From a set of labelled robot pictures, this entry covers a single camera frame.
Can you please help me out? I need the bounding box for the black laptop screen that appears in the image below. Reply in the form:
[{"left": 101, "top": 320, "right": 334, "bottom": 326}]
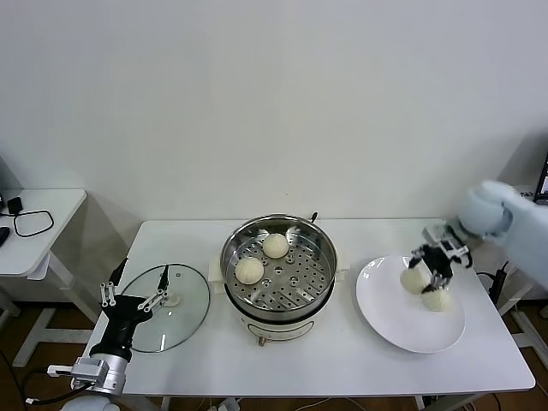
[{"left": 533, "top": 156, "right": 548, "bottom": 205}]

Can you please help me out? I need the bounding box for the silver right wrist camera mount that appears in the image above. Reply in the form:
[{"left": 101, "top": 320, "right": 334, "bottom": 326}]
[{"left": 421, "top": 222, "right": 474, "bottom": 269}]

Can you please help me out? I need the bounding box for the white side desk with laptop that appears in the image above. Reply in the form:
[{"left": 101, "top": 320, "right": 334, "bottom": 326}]
[{"left": 496, "top": 184, "right": 548, "bottom": 360}]

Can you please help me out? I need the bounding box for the round glass pot lid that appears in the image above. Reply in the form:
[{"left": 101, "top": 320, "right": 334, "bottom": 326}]
[{"left": 113, "top": 263, "right": 212, "bottom": 354}]

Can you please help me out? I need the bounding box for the white side desk with cable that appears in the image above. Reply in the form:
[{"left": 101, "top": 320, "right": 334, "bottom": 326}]
[{"left": 0, "top": 188, "right": 102, "bottom": 367}]

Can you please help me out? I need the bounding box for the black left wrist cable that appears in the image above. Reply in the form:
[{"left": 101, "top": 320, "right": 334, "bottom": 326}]
[{"left": 23, "top": 367, "right": 74, "bottom": 406}]

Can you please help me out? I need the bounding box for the dark framed computer monitor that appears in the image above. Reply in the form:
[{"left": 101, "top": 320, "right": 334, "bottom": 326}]
[{"left": 0, "top": 152, "right": 13, "bottom": 211}]

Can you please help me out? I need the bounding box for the black looped cable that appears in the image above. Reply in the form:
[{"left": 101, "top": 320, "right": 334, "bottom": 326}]
[{"left": 14, "top": 208, "right": 56, "bottom": 238}]

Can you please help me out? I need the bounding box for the black desk clamp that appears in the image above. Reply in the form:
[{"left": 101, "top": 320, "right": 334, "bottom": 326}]
[{"left": 490, "top": 265, "right": 509, "bottom": 303}]

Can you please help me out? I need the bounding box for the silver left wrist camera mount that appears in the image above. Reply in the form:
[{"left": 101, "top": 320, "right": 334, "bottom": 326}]
[{"left": 46, "top": 358, "right": 112, "bottom": 389}]

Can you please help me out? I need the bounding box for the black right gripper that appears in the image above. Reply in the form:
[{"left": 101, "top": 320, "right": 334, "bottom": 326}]
[{"left": 406, "top": 243, "right": 455, "bottom": 296}]

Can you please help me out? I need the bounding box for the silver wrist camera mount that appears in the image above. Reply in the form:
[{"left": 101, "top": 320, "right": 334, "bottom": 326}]
[
  {"left": 421, "top": 222, "right": 474, "bottom": 269},
  {"left": 46, "top": 358, "right": 112, "bottom": 389}
]

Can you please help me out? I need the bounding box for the round white plate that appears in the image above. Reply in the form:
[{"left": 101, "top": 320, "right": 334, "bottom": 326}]
[{"left": 355, "top": 255, "right": 467, "bottom": 354}]

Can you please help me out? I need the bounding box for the white electric cooker base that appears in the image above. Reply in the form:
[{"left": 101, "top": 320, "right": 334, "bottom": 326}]
[{"left": 208, "top": 243, "right": 353, "bottom": 347}]

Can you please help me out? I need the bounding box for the white steamed baozi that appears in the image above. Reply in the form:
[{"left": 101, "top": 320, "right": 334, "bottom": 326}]
[
  {"left": 235, "top": 256, "right": 265, "bottom": 286},
  {"left": 262, "top": 233, "right": 289, "bottom": 259},
  {"left": 400, "top": 265, "right": 432, "bottom": 296},
  {"left": 421, "top": 289, "right": 451, "bottom": 313}
]

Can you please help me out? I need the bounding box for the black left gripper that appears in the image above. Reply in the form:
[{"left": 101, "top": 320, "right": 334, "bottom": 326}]
[{"left": 91, "top": 258, "right": 170, "bottom": 354}]

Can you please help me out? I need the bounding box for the stainless steel steamer basket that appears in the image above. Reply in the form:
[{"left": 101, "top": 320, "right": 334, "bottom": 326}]
[{"left": 220, "top": 216, "right": 339, "bottom": 310}]

